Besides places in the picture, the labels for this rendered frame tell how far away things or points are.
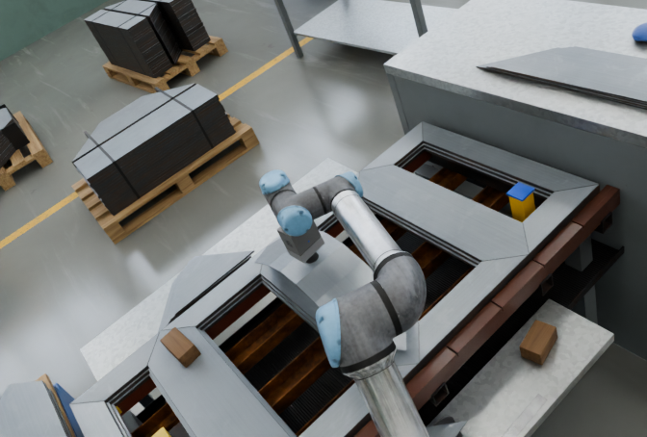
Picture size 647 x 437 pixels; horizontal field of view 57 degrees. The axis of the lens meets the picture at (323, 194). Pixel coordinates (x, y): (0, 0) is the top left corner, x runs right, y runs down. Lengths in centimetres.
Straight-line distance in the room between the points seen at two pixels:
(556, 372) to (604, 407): 75
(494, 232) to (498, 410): 50
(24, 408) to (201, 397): 63
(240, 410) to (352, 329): 65
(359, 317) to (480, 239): 77
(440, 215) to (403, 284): 80
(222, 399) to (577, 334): 98
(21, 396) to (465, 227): 150
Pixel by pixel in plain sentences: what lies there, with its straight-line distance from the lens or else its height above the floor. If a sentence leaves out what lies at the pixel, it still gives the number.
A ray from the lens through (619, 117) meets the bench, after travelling 187.
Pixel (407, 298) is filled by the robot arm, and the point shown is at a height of 129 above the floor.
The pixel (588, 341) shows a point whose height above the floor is 68.
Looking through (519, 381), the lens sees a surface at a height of 68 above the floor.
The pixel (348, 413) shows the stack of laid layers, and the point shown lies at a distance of 158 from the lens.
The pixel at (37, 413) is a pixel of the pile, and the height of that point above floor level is 85.
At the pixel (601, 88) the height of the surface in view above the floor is 107.
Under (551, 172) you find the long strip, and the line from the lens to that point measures 201.
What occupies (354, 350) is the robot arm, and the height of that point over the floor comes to 127.
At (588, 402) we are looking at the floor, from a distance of 248.
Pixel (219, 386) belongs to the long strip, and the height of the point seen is 85.
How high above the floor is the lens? 216
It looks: 37 degrees down
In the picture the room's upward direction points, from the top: 24 degrees counter-clockwise
